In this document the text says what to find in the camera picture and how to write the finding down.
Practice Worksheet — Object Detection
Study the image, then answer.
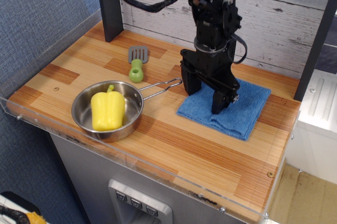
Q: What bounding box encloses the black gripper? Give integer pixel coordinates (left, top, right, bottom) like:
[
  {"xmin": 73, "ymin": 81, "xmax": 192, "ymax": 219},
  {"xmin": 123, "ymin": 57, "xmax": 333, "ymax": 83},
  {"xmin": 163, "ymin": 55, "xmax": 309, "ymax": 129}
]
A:
[{"xmin": 181, "ymin": 40, "xmax": 240, "ymax": 114}]

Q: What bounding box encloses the blue cloth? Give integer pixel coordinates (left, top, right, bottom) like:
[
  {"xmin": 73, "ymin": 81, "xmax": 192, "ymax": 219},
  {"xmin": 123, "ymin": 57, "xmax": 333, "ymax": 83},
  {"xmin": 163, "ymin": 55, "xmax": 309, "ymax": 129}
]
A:
[{"xmin": 176, "ymin": 80, "xmax": 271, "ymax": 141}]

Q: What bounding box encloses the steel frying pan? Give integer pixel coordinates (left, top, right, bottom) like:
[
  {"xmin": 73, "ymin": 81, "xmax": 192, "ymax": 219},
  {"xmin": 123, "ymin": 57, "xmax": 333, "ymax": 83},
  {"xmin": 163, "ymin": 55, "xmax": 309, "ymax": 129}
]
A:
[{"xmin": 71, "ymin": 78, "xmax": 183, "ymax": 141}]

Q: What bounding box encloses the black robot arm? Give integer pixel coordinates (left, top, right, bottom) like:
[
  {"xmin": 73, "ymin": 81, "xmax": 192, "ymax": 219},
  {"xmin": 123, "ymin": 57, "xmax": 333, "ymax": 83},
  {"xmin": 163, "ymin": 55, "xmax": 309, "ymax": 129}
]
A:
[{"xmin": 181, "ymin": 0, "xmax": 245, "ymax": 114}]

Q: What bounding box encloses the yellow toy bell pepper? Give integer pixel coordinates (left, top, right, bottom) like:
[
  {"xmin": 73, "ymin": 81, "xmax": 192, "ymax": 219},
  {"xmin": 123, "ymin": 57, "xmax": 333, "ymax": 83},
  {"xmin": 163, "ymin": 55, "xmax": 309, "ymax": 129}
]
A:
[{"xmin": 91, "ymin": 85, "xmax": 125, "ymax": 131}]

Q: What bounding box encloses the white ribbed appliance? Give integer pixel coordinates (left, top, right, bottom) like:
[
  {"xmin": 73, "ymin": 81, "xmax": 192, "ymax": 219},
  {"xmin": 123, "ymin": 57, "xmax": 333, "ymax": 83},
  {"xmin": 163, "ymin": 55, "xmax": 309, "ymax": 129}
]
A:
[{"xmin": 285, "ymin": 70, "xmax": 336, "ymax": 184}]

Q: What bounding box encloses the clear acrylic table guard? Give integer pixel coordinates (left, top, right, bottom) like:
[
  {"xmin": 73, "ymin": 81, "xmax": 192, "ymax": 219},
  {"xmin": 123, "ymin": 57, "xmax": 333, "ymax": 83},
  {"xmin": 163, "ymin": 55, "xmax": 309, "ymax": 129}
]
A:
[{"xmin": 4, "ymin": 24, "xmax": 300, "ymax": 223}]

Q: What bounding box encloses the grey cabinet with button panel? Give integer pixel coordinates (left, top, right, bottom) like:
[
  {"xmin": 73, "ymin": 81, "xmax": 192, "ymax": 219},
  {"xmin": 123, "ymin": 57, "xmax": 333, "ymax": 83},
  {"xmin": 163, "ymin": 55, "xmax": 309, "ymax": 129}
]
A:
[{"xmin": 51, "ymin": 135, "xmax": 241, "ymax": 223}]

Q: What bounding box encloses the orange yellow object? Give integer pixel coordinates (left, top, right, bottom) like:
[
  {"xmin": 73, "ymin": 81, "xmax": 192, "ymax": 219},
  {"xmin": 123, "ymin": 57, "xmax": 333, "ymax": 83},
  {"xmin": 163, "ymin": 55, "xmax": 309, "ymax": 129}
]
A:
[{"xmin": 25, "ymin": 212, "xmax": 48, "ymax": 224}]

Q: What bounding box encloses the green handled grey spatula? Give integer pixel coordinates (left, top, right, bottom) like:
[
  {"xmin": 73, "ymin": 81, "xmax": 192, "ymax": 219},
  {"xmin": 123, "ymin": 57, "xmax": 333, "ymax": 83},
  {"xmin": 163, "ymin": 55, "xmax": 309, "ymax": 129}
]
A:
[{"xmin": 128, "ymin": 46, "xmax": 148, "ymax": 83}]

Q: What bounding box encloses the dark right frame post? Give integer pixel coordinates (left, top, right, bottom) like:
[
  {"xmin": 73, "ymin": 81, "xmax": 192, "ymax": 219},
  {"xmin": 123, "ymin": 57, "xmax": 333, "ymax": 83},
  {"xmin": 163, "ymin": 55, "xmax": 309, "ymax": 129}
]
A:
[{"xmin": 294, "ymin": 0, "xmax": 336, "ymax": 101}]

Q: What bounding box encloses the dark frame post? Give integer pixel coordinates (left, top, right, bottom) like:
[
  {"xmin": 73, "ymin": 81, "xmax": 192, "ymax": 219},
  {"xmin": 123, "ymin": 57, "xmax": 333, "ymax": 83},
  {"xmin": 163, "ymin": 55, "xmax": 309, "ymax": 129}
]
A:
[
  {"xmin": 100, "ymin": 0, "xmax": 124, "ymax": 42},
  {"xmin": 294, "ymin": 0, "xmax": 336, "ymax": 101}
]

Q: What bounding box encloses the dark left frame post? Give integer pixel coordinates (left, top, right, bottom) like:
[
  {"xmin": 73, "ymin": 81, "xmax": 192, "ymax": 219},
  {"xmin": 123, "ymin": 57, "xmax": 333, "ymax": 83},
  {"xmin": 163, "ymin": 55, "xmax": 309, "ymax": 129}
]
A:
[{"xmin": 100, "ymin": 0, "xmax": 124, "ymax": 42}]

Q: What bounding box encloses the black braided cable bundle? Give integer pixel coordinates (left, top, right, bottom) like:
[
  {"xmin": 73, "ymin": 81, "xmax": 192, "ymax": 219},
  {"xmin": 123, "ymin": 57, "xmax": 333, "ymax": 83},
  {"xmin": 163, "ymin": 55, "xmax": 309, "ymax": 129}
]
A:
[{"xmin": 0, "ymin": 207, "xmax": 28, "ymax": 224}]

